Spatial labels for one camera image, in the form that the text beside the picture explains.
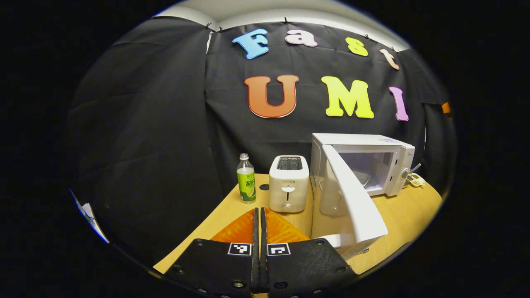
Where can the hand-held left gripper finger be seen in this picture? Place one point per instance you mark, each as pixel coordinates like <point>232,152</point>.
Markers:
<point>256,231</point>
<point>263,231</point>

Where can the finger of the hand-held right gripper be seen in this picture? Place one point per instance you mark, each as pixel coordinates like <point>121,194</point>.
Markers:
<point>446,108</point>

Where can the white microwave oven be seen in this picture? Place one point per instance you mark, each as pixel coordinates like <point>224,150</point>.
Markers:
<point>360,207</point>

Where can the white food tray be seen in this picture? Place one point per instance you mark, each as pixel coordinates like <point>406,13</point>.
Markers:
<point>362,178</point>

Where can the green label drink bottle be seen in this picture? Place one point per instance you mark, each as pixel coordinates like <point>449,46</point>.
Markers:
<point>246,186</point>

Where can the white toaster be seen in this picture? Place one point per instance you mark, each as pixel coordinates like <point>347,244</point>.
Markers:
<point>288,182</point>

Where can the compartment tray with condiments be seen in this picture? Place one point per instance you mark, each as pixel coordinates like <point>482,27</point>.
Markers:
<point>417,180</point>

